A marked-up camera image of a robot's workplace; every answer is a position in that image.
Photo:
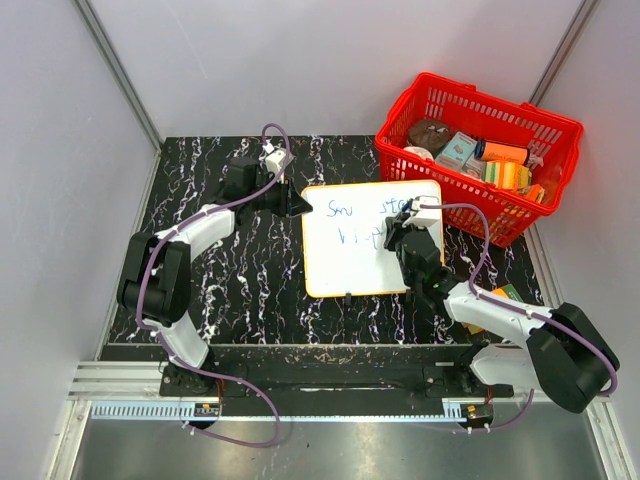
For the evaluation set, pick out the teal white box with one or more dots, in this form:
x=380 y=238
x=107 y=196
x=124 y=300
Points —
x=456 y=152

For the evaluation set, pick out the small orange box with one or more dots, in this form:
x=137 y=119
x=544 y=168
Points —
x=534 y=193

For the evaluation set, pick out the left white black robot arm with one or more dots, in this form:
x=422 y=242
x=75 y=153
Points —
x=155 y=282

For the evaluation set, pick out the orange blue can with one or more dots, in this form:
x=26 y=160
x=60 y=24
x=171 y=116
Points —
x=498 y=152

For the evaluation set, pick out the yellow framed whiteboard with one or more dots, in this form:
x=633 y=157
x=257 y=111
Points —
x=344 y=234

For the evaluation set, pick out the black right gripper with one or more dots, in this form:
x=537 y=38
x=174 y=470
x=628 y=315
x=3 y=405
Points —
x=395 y=231

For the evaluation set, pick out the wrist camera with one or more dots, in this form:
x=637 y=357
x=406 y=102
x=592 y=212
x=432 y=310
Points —
x=276 y=158
x=424 y=212

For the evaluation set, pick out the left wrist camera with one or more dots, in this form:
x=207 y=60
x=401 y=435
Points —
x=276 y=158

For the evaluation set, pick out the orange sponge package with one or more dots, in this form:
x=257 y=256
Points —
x=507 y=291

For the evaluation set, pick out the white round lid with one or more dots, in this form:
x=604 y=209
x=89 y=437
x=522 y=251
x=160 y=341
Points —
x=422 y=153

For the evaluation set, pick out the yellow green sponge pack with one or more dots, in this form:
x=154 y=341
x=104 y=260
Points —
x=507 y=175

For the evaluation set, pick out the brown round package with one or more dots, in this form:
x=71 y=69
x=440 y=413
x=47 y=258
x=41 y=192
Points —
x=429 y=134

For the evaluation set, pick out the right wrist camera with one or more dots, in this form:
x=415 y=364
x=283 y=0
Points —
x=424 y=212

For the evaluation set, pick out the red plastic shopping basket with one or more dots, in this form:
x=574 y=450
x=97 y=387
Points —
x=552 y=140

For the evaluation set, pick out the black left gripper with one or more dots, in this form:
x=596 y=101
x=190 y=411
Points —
x=291 y=201

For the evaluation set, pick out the white slotted cable duct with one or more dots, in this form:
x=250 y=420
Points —
x=306 y=407

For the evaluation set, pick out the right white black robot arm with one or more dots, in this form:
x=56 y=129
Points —
x=558 y=350

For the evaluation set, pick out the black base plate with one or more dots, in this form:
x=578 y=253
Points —
x=434 y=371

